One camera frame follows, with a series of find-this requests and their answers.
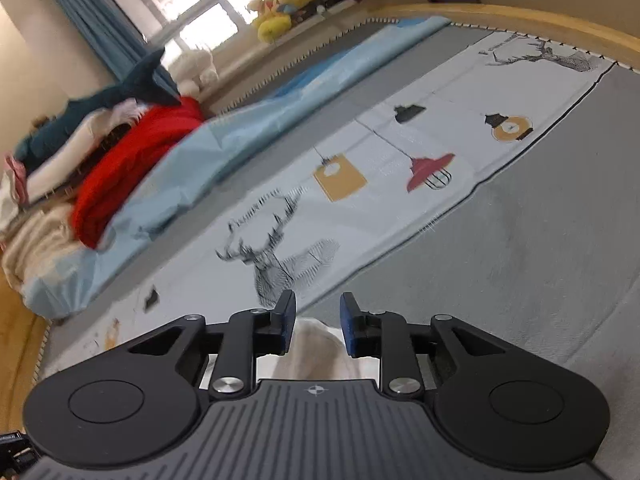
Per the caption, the white long-sleeve shirt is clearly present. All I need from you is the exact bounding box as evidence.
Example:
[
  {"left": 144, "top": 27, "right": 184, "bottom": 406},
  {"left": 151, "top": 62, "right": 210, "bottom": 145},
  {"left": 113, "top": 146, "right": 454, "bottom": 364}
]
[{"left": 255, "top": 318, "right": 380, "bottom": 384}]

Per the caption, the grey printed bed sheet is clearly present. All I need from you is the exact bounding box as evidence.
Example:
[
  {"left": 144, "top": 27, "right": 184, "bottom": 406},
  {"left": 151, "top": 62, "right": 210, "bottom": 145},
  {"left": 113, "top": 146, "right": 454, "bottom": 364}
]
[{"left": 43, "top": 26, "right": 639, "bottom": 479}]

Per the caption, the light blue duvet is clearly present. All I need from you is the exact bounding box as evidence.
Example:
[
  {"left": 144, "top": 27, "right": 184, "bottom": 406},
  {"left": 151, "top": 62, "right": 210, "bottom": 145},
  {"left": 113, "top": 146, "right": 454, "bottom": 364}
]
[{"left": 22, "top": 16, "right": 450, "bottom": 320}]

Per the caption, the red blanket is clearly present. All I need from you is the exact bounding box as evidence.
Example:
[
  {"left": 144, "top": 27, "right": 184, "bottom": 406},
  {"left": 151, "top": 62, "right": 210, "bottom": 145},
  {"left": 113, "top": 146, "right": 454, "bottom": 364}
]
[{"left": 70, "top": 96, "right": 204, "bottom": 249}]

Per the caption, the cream folded blanket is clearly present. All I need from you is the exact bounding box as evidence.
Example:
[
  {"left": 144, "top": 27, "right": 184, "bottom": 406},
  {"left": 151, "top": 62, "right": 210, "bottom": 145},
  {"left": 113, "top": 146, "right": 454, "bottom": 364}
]
[{"left": 1, "top": 100, "right": 149, "bottom": 292}]

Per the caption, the white plush toy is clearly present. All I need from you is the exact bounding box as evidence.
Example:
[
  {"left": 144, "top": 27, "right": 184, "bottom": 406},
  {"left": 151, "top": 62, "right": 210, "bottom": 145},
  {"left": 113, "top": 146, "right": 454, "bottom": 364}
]
[{"left": 167, "top": 50, "right": 219, "bottom": 99}]

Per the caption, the teal shark plush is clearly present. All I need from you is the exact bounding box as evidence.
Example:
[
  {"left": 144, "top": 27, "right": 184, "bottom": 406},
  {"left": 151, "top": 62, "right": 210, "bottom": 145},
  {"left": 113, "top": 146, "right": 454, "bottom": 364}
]
[{"left": 13, "top": 48, "right": 180, "bottom": 174}]

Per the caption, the blue curtain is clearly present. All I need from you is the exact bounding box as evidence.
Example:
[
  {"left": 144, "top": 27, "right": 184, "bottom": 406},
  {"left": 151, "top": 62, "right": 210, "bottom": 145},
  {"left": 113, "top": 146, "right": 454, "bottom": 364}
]
[{"left": 55, "top": 0, "right": 152, "bottom": 80}]

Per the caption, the yellow plush toy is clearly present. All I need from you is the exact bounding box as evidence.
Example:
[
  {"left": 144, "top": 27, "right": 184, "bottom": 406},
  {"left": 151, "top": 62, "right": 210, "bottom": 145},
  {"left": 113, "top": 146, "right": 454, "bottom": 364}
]
[{"left": 246, "top": 0, "right": 314, "bottom": 44}]

